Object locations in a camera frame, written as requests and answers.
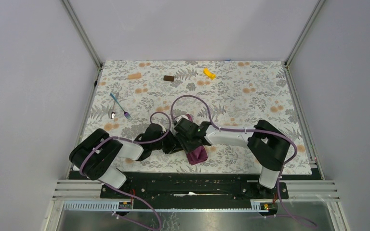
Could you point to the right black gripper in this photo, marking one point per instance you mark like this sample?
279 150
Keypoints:
187 147

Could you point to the orange toy block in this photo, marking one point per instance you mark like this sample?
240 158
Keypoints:
134 76

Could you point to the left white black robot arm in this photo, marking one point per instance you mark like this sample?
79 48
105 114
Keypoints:
94 156

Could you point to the brown toy block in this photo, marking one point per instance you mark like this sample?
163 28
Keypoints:
169 78

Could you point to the yellow toy piece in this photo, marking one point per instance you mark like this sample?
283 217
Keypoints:
209 74

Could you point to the left aluminium frame post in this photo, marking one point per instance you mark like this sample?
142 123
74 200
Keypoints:
82 33

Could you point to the purple cloth napkin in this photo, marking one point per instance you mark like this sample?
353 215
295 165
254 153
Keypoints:
199 155

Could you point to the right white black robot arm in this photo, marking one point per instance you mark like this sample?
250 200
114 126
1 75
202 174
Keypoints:
268 145

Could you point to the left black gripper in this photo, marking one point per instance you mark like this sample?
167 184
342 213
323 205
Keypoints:
174 145

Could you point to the right aluminium frame post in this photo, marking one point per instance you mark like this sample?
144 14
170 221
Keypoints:
318 7

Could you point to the aluminium frame post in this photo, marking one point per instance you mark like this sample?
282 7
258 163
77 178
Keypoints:
82 33
318 7

